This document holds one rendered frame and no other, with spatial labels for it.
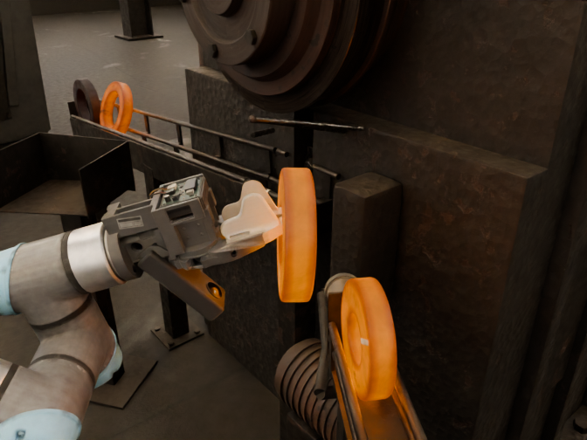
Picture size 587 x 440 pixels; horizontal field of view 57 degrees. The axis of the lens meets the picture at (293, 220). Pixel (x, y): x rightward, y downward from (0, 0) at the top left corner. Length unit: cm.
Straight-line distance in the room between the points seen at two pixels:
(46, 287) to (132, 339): 126
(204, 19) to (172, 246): 53
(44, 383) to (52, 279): 11
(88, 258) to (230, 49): 47
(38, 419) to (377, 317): 37
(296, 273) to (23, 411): 29
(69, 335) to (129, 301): 141
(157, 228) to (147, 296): 149
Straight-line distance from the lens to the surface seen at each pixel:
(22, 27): 387
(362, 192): 89
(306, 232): 55
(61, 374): 64
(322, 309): 96
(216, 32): 100
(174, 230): 59
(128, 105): 182
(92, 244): 63
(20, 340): 203
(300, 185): 58
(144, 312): 202
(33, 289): 66
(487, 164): 85
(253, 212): 59
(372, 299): 67
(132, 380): 174
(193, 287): 64
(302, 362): 96
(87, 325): 69
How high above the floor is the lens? 116
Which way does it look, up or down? 27 degrees down
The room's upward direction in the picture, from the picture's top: straight up
